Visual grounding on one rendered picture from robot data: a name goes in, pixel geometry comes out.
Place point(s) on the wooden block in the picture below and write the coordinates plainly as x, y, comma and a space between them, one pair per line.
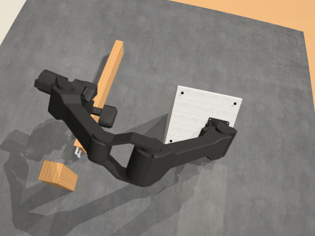
57, 174

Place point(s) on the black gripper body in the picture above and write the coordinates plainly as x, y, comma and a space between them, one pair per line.
106, 114

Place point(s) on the long wooden rail with metal hooks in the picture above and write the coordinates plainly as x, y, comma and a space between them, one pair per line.
105, 82

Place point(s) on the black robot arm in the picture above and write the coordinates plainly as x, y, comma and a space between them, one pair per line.
150, 159

